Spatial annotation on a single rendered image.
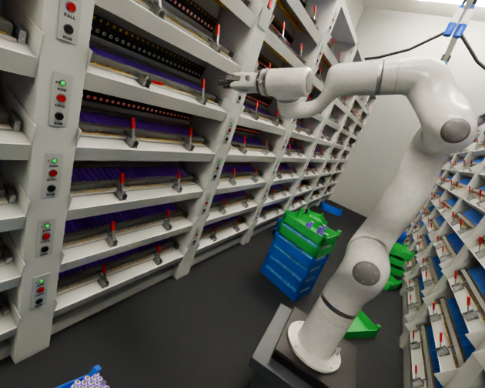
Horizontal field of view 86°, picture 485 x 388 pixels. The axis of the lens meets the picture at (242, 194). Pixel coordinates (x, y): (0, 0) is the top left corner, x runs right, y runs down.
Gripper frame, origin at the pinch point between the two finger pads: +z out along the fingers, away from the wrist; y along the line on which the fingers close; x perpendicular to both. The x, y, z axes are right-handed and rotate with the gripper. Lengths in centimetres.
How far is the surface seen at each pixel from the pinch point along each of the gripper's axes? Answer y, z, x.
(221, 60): 2.3, 4.7, 8.5
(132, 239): -18, 23, -64
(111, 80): -38.2, 8.4, -9.4
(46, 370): -48, 22, -100
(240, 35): 15.5, 6.6, 22.7
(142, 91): -28.1, 8.7, -9.7
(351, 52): 155, -7, 63
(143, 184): -13.9, 23.6, -41.7
